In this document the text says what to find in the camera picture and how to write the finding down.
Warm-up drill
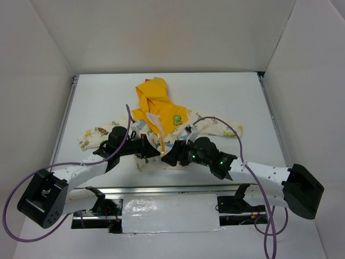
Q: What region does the yellow hooded printed child jacket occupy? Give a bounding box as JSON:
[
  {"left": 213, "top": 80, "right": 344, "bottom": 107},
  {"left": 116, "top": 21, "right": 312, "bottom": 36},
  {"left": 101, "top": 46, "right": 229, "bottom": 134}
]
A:
[{"left": 78, "top": 78, "right": 236, "bottom": 172}]

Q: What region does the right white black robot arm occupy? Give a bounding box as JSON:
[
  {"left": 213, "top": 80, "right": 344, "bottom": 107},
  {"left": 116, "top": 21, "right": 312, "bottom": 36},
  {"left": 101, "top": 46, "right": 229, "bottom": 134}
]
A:
[{"left": 161, "top": 137, "right": 324, "bottom": 220}]

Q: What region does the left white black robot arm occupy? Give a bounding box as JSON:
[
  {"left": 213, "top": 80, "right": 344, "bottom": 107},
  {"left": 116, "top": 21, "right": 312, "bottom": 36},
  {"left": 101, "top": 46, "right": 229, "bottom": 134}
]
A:
[{"left": 17, "top": 126, "right": 160, "bottom": 229}]

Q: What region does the white foil covered panel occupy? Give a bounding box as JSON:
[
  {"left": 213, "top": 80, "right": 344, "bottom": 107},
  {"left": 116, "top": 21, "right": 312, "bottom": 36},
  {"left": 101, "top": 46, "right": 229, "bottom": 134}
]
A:
[{"left": 122, "top": 194, "right": 221, "bottom": 234}]

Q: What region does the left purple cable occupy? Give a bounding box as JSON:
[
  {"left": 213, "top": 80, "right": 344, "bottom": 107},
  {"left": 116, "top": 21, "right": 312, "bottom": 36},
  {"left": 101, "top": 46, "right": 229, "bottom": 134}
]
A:
[{"left": 2, "top": 104, "right": 133, "bottom": 242}]

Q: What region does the purple cable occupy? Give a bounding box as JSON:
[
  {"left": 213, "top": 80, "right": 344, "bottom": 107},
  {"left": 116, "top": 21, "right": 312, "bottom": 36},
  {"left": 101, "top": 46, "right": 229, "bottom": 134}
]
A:
[
  {"left": 2, "top": 104, "right": 133, "bottom": 242},
  {"left": 192, "top": 116, "right": 289, "bottom": 259}
]

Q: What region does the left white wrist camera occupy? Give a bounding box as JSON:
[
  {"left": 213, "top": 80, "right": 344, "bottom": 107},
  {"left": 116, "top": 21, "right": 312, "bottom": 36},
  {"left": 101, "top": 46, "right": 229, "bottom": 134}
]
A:
[{"left": 131, "top": 120, "right": 146, "bottom": 135}]

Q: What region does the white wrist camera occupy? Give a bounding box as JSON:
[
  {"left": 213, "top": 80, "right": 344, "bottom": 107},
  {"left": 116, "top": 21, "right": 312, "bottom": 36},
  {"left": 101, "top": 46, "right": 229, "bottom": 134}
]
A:
[
  {"left": 131, "top": 120, "right": 146, "bottom": 135},
  {"left": 185, "top": 125, "right": 199, "bottom": 144}
]

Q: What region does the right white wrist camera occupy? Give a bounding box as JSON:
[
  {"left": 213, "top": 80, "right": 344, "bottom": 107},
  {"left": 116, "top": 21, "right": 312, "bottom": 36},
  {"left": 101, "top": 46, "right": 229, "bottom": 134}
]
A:
[{"left": 185, "top": 125, "right": 199, "bottom": 144}]

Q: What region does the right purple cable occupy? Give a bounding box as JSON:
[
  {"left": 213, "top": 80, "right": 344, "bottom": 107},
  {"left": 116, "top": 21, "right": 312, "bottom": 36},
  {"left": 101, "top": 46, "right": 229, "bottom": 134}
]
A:
[{"left": 192, "top": 116, "right": 289, "bottom": 259}]

